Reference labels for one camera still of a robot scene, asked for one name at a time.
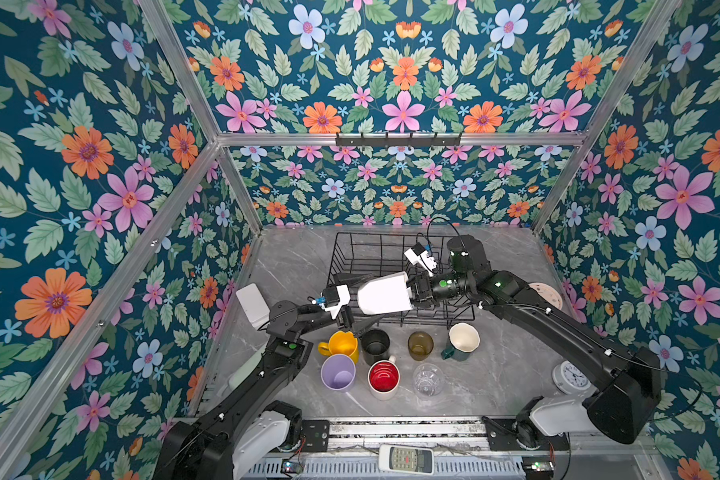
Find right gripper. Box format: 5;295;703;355
389;273;474;308

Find green mug cream inside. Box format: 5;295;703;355
441;323;481;362

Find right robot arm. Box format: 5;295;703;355
405;235;667;449

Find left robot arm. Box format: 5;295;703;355
153;285;354;479

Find yellow mug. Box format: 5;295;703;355
318;331;360;364

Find amber glass cup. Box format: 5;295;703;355
407;331;434;361

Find black mug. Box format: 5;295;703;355
360;329;391;366

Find lilac cup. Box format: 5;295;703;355
320;354;356;392

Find white rectangular box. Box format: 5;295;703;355
236;283;270;329

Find red inside white mug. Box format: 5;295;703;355
367;356;401;401

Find clear glass cup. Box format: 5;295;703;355
413;363;445;397

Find pale green case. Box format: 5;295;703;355
227;347;265;391

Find white round alarm clock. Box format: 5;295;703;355
552;361;592;395

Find white remote control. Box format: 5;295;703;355
378;444;435;476

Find black wire dish rack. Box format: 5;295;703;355
314;232;487;331

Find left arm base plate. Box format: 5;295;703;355
301;419;331;453

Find black hook rail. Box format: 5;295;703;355
334;132;462;148

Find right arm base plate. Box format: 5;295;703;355
480;416;570;451

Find aluminium frame post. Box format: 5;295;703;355
140;0;263;237

